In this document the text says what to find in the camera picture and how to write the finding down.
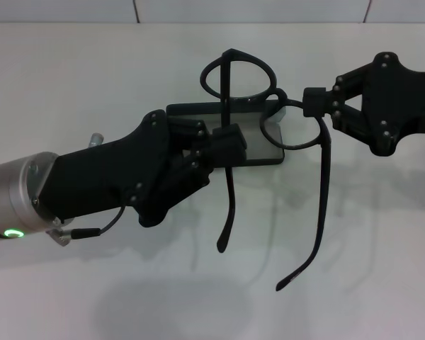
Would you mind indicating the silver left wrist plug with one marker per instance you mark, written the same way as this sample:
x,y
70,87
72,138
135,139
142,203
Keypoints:
x,y
96,139

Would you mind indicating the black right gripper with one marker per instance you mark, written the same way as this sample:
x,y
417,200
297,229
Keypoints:
x,y
403,102

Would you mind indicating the black glasses case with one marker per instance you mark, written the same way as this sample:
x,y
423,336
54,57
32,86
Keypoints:
x,y
253,141

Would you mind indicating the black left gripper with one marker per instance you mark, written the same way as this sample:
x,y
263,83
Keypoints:
x,y
102,177

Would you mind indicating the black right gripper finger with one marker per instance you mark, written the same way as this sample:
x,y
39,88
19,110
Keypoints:
x,y
221,134
237,152

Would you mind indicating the black glasses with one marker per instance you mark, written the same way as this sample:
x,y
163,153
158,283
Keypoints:
x,y
324,159

